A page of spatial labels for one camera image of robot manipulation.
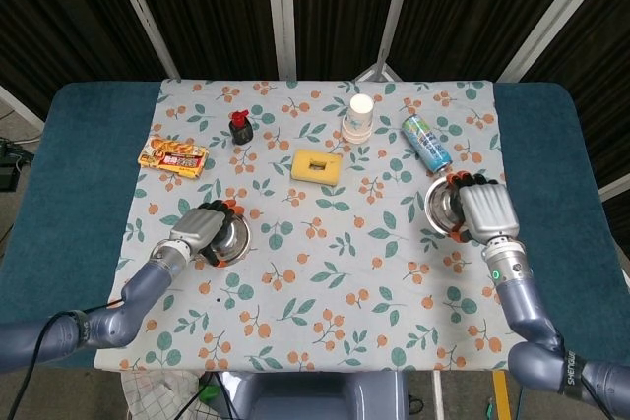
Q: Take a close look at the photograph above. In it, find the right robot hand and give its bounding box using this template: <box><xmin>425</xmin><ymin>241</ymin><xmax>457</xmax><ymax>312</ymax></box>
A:
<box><xmin>445</xmin><ymin>169</ymin><xmax>522</xmax><ymax>245</ymax></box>

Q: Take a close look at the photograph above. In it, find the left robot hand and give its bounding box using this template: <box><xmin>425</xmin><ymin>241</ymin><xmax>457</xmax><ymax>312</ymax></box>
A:
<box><xmin>169</xmin><ymin>199</ymin><xmax>245</xmax><ymax>269</ymax></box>

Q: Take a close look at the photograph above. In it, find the metal bowl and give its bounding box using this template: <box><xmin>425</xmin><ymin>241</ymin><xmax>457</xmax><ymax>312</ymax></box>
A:
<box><xmin>424</xmin><ymin>176</ymin><xmax>469</xmax><ymax>237</ymax></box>
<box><xmin>196</xmin><ymin>208</ymin><xmax>252</xmax><ymax>267</ymax></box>

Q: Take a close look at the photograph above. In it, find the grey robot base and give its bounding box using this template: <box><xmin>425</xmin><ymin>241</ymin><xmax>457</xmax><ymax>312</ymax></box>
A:
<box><xmin>229</xmin><ymin>371</ymin><xmax>410</xmax><ymax>420</ymax></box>

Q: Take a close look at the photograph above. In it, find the yellow snack box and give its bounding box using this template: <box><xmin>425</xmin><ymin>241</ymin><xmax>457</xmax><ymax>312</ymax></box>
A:
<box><xmin>136</xmin><ymin>136</ymin><xmax>210</xmax><ymax>180</ymax></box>

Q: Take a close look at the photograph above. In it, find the blue drink can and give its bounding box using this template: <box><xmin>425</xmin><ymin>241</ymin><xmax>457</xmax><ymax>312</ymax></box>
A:
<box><xmin>402</xmin><ymin>113</ymin><xmax>453</xmax><ymax>174</ymax></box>

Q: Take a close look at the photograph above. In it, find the black bottle red cap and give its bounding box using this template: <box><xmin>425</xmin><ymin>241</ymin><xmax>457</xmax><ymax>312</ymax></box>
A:
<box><xmin>228</xmin><ymin>108</ymin><xmax>256</xmax><ymax>147</ymax></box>

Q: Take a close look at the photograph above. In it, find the yellow sponge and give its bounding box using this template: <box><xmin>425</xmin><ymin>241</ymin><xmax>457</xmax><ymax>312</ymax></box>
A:
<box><xmin>290</xmin><ymin>148</ymin><xmax>344</xmax><ymax>186</ymax></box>

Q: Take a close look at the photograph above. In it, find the floral tablecloth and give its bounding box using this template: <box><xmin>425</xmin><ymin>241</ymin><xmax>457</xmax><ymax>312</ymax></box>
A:
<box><xmin>93</xmin><ymin>78</ymin><xmax>533</xmax><ymax>375</ymax></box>

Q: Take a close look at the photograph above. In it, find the teal table cover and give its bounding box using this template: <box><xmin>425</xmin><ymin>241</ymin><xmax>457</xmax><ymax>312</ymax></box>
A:
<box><xmin>0</xmin><ymin>81</ymin><xmax>630</xmax><ymax>372</ymax></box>

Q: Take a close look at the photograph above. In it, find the stack of paper cups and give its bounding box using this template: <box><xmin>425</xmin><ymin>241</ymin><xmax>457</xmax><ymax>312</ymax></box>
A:
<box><xmin>341</xmin><ymin>93</ymin><xmax>374</xmax><ymax>145</ymax></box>

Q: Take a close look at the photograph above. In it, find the white checked cloth bag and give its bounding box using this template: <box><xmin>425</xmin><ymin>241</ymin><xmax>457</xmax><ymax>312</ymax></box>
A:
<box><xmin>120</xmin><ymin>371</ymin><xmax>208</xmax><ymax>420</ymax></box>

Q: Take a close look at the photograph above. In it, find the grey tripod stand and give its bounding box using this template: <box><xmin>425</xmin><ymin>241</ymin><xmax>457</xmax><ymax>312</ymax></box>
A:
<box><xmin>353</xmin><ymin>48</ymin><xmax>410</xmax><ymax>83</ymax></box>

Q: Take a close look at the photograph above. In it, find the white table leg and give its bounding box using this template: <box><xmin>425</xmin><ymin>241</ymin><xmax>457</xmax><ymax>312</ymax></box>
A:
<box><xmin>431</xmin><ymin>371</ymin><xmax>444</xmax><ymax>420</ymax></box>

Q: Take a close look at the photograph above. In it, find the black power strip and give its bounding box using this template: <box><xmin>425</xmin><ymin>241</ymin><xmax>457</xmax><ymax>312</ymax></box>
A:
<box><xmin>0</xmin><ymin>142</ymin><xmax>33</xmax><ymax>190</ymax></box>

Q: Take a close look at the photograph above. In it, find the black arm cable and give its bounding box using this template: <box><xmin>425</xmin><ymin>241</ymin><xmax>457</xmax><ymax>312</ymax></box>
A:
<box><xmin>19</xmin><ymin>295</ymin><xmax>127</xmax><ymax>375</ymax></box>

